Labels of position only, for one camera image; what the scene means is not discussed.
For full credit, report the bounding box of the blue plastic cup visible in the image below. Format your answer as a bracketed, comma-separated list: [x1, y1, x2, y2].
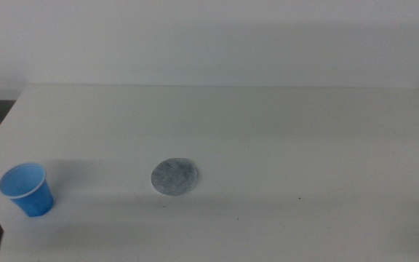
[0, 162, 55, 218]

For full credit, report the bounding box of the round grey cup mat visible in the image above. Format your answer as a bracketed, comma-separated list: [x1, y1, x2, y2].
[151, 157, 199, 197]

